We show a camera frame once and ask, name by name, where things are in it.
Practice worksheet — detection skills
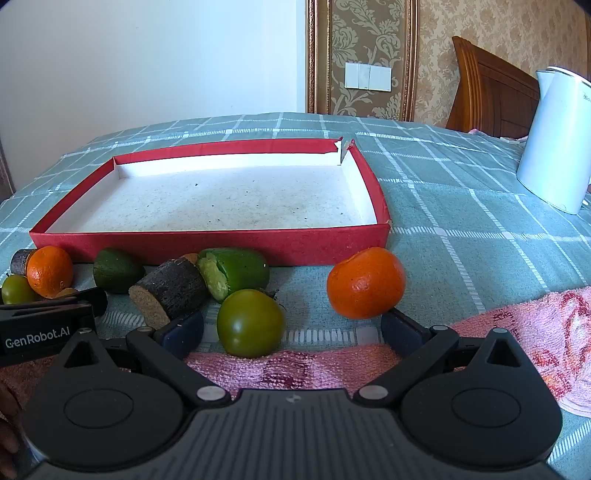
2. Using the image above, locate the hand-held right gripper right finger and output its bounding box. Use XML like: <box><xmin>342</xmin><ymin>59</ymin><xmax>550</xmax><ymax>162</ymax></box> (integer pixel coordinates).
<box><xmin>353</xmin><ymin>308</ymin><xmax>520</xmax><ymax>409</ymax></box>

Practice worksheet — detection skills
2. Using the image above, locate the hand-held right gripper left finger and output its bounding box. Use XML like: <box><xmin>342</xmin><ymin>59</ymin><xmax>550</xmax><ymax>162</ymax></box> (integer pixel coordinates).
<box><xmin>59</xmin><ymin>310</ymin><xmax>232</xmax><ymax>408</ymax></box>

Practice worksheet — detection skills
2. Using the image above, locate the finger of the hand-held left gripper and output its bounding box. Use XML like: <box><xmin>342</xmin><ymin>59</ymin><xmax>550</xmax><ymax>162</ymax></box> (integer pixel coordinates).
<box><xmin>46</xmin><ymin>287</ymin><xmax>109</xmax><ymax>319</ymax></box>

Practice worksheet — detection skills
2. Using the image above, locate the large dark sugarcane piece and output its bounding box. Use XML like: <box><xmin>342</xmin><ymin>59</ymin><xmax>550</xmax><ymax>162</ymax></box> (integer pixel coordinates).
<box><xmin>128</xmin><ymin>257</ymin><xmax>209</xmax><ymax>330</ymax></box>

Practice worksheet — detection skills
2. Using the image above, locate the small green tomato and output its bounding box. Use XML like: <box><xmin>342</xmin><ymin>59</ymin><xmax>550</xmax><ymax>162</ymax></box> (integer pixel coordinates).
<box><xmin>1</xmin><ymin>274</ymin><xmax>38</xmax><ymax>305</ymax></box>

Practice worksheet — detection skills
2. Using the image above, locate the small orange tangerine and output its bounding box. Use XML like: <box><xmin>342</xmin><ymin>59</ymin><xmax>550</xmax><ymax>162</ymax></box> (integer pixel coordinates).
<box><xmin>26</xmin><ymin>246</ymin><xmax>75</xmax><ymax>299</ymax></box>

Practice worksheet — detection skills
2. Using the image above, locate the large orange tangerine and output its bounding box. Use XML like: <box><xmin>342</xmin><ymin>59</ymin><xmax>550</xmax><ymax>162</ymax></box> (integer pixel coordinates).
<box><xmin>326</xmin><ymin>247</ymin><xmax>407</xmax><ymax>320</ymax></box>

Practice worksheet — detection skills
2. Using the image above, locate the large green tomato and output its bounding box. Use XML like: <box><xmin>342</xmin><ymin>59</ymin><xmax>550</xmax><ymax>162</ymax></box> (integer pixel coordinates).
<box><xmin>216</xmin><ymin>289</ymin><xmax>286</xmax><ymax>358</ymax></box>

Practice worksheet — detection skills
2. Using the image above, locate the small dark sugarcane piece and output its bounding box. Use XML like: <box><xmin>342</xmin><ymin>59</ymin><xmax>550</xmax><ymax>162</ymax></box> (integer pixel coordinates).
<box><xmin>10</xmin><ymin>248</ymin><xmax>38</xmax><ymax>278</ymax></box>

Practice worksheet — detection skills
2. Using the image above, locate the red cardboard box tray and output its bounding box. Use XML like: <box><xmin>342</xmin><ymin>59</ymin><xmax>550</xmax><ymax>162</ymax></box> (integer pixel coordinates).
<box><xmin>28</xmin><ymin>138</ymin><xmax>392</xmax><ymax>267</ymax></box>

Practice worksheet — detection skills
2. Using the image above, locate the green cucumber chunk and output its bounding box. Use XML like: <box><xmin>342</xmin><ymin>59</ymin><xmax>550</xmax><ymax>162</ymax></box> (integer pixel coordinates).
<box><xmin>196</xmin><ymin>248</ymin><xmax>271</xmax><ymax>301</ymax></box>

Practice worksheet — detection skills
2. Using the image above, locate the person's left hand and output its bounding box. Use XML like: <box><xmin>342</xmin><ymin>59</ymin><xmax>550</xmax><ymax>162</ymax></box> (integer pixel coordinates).
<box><xmin>0</xmin><ymin>381</ymin><xmax>22</xmax><ymax>469</ymax></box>

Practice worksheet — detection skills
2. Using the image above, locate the pink patterned towel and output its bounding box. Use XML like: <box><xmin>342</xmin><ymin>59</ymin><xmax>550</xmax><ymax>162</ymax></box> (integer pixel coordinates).
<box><xmin>0</xmin><ymin>286</ymin><xmax>591</xmax><ymax>416</ymax></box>

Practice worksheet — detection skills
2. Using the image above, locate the green plaid bedsheet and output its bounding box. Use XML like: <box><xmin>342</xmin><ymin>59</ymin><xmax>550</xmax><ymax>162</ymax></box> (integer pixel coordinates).
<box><xmin>0</xmin><ymin>112</ymin><xmax>591</xmax><ymax>467</ymax></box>

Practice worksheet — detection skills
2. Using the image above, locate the brown patterned curtain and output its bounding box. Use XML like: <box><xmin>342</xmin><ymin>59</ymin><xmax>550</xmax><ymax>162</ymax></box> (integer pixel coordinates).
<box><xmin>0</xmin><ymin>134</ymin><xmax>17</xmax><ymax>204</ymax></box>

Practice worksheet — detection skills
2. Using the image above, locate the pink crumpled cloth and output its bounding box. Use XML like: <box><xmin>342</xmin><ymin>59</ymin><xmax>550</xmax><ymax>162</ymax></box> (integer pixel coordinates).
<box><xmin>467</xmin><ymin>127</ymin><xmax>529</xmax><ymax>145</ymax></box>

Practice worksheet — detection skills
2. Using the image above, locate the white electric kettle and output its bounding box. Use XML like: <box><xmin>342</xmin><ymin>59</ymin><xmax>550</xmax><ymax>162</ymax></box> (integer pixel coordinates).
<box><xmin>516</xmin><ymin>66</ymin><xmax>591</xmax><ymax>215</ymax></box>

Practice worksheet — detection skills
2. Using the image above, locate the brown wooden headboard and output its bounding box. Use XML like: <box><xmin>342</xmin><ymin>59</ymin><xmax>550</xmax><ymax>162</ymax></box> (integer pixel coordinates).
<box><xmin>445</xmin><ymin>36</ymin><xmax>541</xmax><ymax>139</ymax></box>

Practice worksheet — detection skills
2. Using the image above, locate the white wall switch panel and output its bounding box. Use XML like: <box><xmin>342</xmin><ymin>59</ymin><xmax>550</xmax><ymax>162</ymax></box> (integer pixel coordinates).
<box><xmin>345</xmin><ymin>62</ymin><xmax>394</xmax><ymax>90</ymax></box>

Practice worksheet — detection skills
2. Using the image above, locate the gold wall panel frame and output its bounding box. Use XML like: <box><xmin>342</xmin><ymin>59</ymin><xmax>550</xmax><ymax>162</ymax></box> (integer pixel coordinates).
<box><xmin>305</xmin><ymin>0</ymin><xmax>419</xmax><ymax>123</ymax></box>

